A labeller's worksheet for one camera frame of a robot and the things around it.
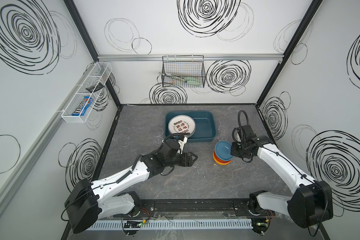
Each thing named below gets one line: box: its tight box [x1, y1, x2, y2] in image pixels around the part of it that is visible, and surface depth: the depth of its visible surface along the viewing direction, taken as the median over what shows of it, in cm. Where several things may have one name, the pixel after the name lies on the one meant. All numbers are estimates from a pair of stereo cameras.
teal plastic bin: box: [164, 110, 217, 142], surface depth 106 cm
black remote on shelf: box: [85, 82, 105, 93], surface depth 81 cm
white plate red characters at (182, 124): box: [168, 115, 197, 136], surface depth 107 cm
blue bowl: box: [214, 140, 234, 161], surface depth 86 cm
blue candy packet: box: [71, 96, 94, 116], surface depth 72 cm
